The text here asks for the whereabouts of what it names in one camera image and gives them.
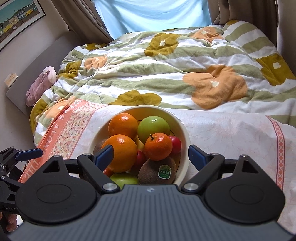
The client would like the operator hand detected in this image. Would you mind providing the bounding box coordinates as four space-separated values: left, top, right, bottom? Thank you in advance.
1 212 18 232

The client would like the small wall label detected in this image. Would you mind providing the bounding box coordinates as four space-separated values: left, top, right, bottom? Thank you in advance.
4 73 18 88

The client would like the pink plush toy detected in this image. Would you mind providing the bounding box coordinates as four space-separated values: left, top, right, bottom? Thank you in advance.
25 66 57 106

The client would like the large orange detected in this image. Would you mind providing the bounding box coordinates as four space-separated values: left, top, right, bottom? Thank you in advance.
108 113 138 140
101 135 137 173

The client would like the green apple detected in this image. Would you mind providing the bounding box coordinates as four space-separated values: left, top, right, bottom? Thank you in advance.
110 173 138 190
137 116 171 144

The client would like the right brown curtain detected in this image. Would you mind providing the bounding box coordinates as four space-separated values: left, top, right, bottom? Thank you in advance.
207 0 278 45

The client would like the plain brown kiwi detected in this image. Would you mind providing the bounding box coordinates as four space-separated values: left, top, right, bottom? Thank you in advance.
93 139 106 154

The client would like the framed houses picture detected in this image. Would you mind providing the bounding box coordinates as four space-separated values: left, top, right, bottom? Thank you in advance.
1 0 46 50

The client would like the pink floral table cloth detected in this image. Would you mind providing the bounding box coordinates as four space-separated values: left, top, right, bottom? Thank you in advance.
20 99 295 232

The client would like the cream duck print bowl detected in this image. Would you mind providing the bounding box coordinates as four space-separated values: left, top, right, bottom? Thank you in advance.
87 105 191 186

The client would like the left brown curtain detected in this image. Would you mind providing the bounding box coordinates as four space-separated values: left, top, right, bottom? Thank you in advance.
52 0 113 44

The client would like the kiwi with green sticker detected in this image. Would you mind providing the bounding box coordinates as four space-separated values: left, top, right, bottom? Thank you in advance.
138 157 177 185

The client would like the small red tomato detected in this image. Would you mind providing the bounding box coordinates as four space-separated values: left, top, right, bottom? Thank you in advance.
170 136 182 155

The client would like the brown curtain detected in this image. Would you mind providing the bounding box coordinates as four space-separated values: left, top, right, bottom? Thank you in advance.
207 0 278 45
52 0 113 44

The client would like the light blue window sheet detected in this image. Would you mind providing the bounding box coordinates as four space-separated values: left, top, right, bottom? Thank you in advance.
93 0 212 39

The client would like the grey bed headboard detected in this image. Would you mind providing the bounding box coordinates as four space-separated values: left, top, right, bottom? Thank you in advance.
6 31 86 117

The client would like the floral striped duvet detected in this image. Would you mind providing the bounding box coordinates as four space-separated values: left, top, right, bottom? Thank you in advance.
30 21 295 144

